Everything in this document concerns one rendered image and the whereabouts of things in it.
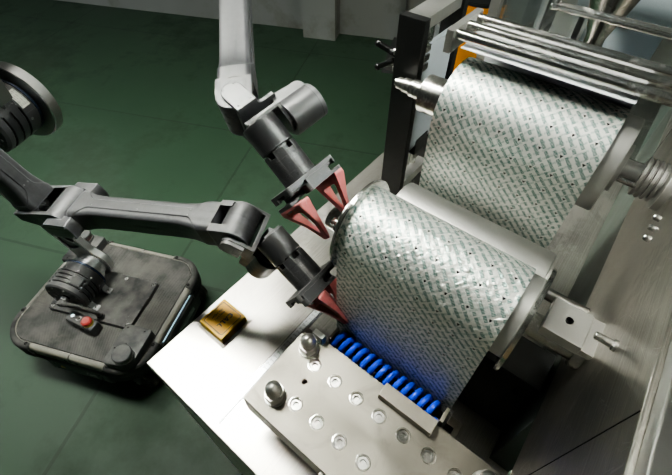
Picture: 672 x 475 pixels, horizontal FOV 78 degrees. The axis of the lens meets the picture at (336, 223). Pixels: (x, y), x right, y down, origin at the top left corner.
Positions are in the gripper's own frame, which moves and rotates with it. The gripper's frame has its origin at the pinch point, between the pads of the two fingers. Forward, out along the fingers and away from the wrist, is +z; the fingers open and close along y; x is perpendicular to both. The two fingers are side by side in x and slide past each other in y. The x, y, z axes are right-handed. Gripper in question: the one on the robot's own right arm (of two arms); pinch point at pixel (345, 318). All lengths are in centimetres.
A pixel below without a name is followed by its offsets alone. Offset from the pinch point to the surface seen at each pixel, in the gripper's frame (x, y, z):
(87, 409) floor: -137, 49, -23
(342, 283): 9.1, 0.2, -5.9
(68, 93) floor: -251, -66, -219
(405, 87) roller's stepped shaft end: 18.1, -29.9, -22.5
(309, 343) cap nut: -0.8, 7.4, -1.6
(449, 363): 16.8, 0.3, 11.6
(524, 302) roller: 31.6, -4.1, 7.5
